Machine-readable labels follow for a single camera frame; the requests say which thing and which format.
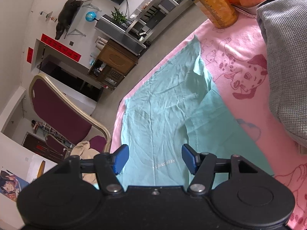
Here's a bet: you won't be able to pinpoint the white kettle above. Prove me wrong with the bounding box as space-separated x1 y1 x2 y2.
95 36 107 49

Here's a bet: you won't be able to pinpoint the anime wall poster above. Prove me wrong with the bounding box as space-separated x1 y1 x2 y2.
0 170 29 200

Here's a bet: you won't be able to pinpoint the long red door banner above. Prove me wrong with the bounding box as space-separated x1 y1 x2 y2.
40 34 81 62

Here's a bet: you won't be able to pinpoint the black animal figure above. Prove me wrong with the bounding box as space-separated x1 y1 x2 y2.
55 0 83 40

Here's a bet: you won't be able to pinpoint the wooden cabinet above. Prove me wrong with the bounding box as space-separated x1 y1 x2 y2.
87 39 138 90

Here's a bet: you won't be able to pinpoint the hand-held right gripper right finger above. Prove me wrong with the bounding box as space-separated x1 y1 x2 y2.
182 144 262 195

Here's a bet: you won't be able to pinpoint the orange juice bottle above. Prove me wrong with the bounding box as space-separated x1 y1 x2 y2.
176 0 239 28

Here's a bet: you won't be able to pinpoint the red side banner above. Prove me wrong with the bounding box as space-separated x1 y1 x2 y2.
25 47 34 64

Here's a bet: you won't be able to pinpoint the grey knit garment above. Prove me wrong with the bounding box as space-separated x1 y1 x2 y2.
256 0 307 154

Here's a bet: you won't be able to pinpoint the maroon banquet chair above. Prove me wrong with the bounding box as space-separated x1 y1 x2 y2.
44 134 72 163
29 74 112 159

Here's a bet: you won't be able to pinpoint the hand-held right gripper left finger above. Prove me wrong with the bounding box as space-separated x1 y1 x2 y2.
51 144 130 195

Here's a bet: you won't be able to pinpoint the grey television stand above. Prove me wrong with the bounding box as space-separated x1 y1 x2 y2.
127 0 199 39

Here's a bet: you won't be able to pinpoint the teal t-shirt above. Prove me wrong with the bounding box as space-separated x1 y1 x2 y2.
92 35 275 190

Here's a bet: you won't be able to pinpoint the white wall shelf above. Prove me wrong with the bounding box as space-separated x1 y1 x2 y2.
64 0 102 39

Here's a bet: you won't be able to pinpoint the grey metal cabinet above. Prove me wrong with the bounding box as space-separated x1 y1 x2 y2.
95 14 147 54

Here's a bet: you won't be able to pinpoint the pink printed blanket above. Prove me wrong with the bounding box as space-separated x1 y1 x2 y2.
109 5 307 230

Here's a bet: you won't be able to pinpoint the grey speaker box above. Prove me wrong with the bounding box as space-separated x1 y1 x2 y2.
158 0 180 13

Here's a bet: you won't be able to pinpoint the green potted plant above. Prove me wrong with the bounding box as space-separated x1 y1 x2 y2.
110 7 132 27

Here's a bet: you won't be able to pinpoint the dark red door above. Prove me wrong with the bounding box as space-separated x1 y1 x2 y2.
21 132 46 156

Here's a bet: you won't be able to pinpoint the small figurine shelf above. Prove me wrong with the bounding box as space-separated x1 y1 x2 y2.
40 11 58 22

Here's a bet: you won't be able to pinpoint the beige elastic-waist pants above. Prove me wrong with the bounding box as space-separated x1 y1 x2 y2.
69 141 102 185

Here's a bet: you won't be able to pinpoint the wooden table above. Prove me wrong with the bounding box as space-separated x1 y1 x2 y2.
37 160 46 178

